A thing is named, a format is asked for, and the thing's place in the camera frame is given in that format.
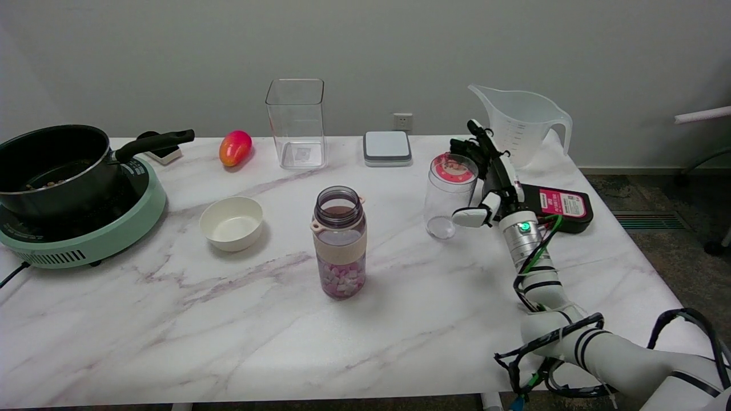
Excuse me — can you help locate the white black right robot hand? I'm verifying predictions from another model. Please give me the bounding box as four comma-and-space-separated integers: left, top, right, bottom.
450, 119, 525, 229

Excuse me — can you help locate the clear plastic measuring cup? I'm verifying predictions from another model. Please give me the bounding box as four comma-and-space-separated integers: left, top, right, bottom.
424, 153, 479, 239

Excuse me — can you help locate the translucent plastic pitcher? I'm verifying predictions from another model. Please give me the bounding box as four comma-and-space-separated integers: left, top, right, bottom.
468, 84, 573, 170

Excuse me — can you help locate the black device with red label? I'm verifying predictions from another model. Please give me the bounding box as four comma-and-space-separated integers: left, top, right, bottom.
521, 184, 594, 233

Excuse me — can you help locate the floor vent grille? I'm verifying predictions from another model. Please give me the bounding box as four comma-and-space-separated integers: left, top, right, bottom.
612, 211, 689, 231

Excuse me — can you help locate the purple bottle with candy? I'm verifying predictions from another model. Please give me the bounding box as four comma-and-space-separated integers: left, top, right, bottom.
310, 186, 368, 301

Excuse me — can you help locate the white pipe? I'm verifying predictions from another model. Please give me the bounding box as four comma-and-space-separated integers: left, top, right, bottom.
674, 106, 731, 125

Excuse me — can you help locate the clear square storage container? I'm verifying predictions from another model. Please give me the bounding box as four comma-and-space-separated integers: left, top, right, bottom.
265, 79, 328, 170

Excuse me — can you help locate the red yellow mango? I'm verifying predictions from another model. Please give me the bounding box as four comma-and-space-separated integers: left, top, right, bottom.
219, 130, 253, 168

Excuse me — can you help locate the white ceramic bowl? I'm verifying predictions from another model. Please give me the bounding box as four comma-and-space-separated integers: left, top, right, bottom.
199, 196, 264, 253

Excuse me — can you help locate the small white black device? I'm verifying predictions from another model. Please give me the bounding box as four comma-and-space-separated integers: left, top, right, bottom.
137, 131, 183, 166

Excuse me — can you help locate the mint green induction cooker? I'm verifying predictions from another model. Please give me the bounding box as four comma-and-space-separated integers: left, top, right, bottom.
0, 155, 167, 270

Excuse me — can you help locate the green robot cable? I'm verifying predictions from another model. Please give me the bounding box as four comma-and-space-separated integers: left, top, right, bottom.
516, 214, 564, 276

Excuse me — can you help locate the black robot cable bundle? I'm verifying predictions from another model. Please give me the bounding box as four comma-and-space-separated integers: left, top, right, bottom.
494, 263, 731, 400

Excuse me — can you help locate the black saucepan with handle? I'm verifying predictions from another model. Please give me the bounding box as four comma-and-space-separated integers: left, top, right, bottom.
0, 124, 195, 220

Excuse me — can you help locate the black cooker power cable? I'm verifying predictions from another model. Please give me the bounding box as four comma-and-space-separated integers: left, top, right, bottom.
0, 261, 29, 289

